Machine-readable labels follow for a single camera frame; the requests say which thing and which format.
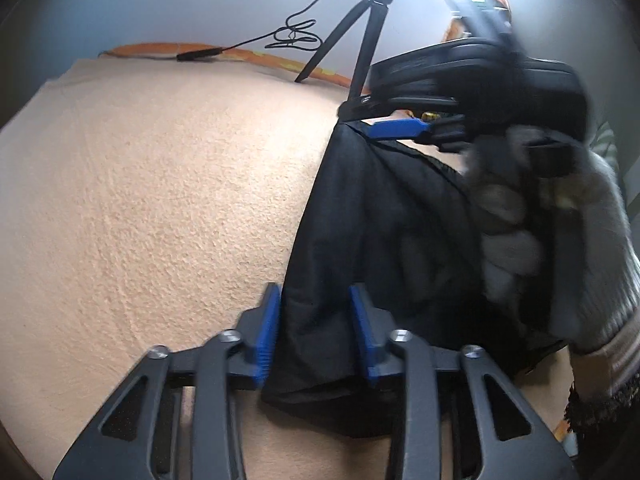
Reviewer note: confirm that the black pants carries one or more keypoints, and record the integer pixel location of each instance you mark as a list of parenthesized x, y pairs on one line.
[(380, 220)]

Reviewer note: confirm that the person's right hand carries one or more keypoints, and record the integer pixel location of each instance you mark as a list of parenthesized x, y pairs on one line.
[(510, 240)]

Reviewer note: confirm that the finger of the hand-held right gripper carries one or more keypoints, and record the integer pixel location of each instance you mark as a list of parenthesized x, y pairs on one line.
[(395, 129), (360, 105)]

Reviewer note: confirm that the small black tripod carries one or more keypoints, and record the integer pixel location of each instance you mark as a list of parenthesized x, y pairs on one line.
[(372, 20)]

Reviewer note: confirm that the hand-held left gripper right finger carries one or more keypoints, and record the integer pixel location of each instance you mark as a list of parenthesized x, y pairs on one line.
[(362, 330)]

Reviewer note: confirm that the orange patterned bedsheet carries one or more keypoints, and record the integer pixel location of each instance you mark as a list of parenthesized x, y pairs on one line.
[(280, 62)]

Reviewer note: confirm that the white green patterned cloth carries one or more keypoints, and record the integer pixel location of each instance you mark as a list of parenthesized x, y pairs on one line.
[(607, 142)]

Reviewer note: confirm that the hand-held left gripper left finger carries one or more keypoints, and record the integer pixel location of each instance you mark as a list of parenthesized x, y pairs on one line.
[(265, 330)]

